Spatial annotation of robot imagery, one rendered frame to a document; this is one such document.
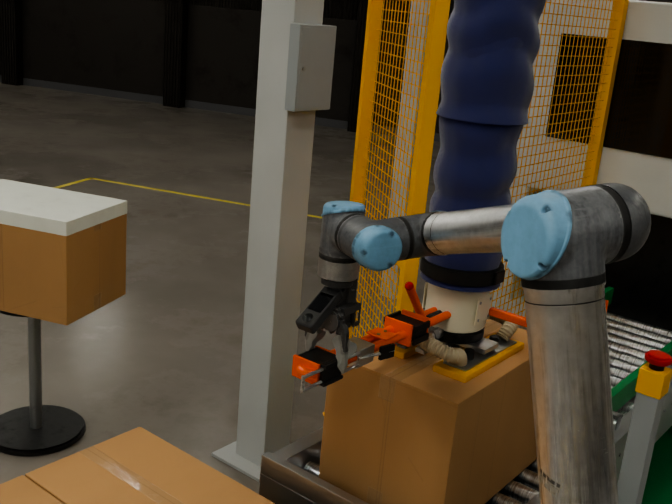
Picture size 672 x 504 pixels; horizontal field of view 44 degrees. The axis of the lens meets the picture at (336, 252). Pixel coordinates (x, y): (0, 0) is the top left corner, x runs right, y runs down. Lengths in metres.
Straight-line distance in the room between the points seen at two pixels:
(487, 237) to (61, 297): 2.05
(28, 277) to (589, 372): 2.46
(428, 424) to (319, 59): 1.45
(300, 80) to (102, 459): 1.41
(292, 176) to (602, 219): 2.04
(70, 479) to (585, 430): 1.61
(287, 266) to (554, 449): 2.10
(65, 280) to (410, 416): 1.53
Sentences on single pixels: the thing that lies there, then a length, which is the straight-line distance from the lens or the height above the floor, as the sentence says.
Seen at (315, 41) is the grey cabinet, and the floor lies 1.71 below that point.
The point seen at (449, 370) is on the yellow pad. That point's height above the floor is 0.97.
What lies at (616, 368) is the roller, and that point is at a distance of 3.56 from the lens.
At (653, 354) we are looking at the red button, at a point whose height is 1.04.
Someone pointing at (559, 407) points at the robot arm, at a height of 1.35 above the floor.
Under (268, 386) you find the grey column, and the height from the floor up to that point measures 0.38.
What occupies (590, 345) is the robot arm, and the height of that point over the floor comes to 1.44.
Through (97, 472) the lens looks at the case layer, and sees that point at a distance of 2.50.
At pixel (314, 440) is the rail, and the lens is 2.57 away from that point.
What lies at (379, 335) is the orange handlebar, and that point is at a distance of 2.04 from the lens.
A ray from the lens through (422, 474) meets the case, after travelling 2.22.
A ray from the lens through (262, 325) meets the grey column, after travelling 3.29.
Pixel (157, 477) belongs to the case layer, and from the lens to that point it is 2.47.
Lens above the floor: 1.86
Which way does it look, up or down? 17 degrees down
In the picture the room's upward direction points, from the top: 5 degrees clockwise
